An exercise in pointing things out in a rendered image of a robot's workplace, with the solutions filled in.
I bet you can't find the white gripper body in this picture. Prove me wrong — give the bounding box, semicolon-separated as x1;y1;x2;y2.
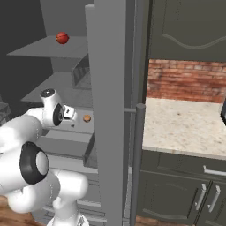
69;107;79;123

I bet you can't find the grey fridge shelf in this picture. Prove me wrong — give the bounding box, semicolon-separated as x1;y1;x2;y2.
41;109;95;135
6;35;89;59
19;71;94;109

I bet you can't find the grey fridge drawer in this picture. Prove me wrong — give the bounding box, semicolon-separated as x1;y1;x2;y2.
35;129;99;175

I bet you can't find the grey fridge door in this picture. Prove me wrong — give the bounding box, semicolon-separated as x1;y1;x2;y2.
84;0;137;226

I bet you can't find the clear fridge door bin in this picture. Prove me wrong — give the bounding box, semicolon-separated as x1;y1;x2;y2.
83;129;100;170

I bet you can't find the grey fridge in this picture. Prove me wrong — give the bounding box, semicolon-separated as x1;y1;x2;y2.
0;0;149;226

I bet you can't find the dark green drawer front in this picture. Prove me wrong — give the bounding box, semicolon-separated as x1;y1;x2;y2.
140;149;226;185

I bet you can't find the red apple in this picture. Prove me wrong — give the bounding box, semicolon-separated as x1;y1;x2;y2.
56;31;71;45

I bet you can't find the black appliance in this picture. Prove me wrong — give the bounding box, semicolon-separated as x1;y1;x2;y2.
220;99;226;128

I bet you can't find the grey fridge door handle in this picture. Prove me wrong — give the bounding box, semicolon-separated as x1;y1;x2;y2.
124;102;147;226

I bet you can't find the dark green wall cupboard door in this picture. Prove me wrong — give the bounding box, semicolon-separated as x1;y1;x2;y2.
148;0;226;63

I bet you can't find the silver cupboard door handle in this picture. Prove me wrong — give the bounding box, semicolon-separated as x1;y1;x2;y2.
194;183;207;212
207;185;222;214

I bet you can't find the silver drawer handle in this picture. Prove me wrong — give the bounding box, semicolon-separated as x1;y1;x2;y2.
202;165;226;177

